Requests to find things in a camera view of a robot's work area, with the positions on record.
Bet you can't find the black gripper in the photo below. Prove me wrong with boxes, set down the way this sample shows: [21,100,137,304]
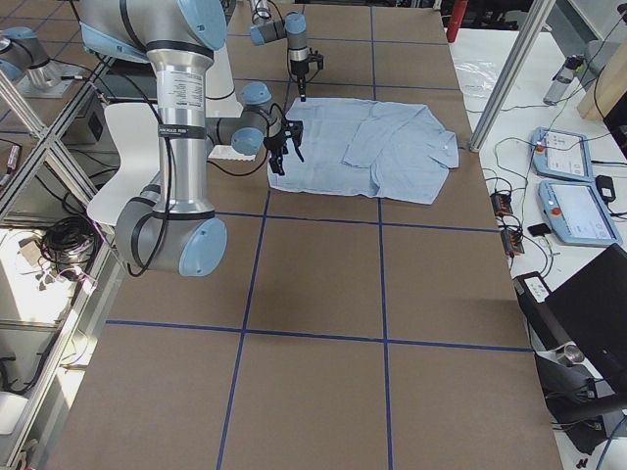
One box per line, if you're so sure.
[264,131,294,175]
[289,62,309,102]

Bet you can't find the light blue button shirt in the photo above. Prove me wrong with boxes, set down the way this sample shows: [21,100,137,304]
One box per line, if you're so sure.
[267,98,459,205]

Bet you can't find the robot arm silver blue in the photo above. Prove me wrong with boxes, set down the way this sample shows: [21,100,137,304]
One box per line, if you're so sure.
[78,1,304,277]
[249,1,312,102]

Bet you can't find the white chair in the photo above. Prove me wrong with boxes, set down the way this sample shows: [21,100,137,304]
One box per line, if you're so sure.
[87,103,160,226]

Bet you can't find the clear plastic bag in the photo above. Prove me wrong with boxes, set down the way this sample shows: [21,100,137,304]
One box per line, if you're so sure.
[454,59,499,99]

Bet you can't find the red cylinder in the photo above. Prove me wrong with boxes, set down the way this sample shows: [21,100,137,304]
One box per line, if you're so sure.
[446,0,468,43]

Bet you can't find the orange black electronics box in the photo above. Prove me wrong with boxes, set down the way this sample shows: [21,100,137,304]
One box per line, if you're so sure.
[490,192,513,216]

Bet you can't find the upper blue teach pendant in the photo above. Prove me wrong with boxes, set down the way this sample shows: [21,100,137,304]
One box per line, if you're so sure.
[531,127,594,182]

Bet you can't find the blue teach pendant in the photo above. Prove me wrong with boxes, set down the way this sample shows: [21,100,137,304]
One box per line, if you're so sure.
[531,127,594,182]
[538,179,622,247]

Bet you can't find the clear water bottle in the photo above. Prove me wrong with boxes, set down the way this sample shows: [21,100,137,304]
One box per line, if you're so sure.
[543,55,585,106]

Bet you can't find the lower blue teach pendant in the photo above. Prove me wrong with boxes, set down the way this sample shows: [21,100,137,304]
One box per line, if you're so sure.
[538,179,622,247]

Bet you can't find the black power adapter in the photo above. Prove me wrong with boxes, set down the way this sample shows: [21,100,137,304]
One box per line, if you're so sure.
[595,175,616,204]

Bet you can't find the black monitor on stand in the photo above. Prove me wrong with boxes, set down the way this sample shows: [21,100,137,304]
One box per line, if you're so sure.
[513,244,626,454]

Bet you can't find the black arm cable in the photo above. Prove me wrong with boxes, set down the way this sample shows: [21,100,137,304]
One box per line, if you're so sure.
[126,100,285,279]

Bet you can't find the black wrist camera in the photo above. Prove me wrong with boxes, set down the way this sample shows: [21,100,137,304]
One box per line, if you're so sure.
[308,48,324,71]
[287,120,305,163]

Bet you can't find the white pillar with base plate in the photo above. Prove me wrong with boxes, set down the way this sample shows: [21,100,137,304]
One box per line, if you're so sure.
[190,0,264,162]

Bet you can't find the aluminium frame post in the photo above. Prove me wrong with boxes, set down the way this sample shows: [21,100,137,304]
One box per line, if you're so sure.
[469,0,555,153]

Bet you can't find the coiled black cables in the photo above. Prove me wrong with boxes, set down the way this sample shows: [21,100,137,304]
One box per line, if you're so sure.
[38,217,107,283]

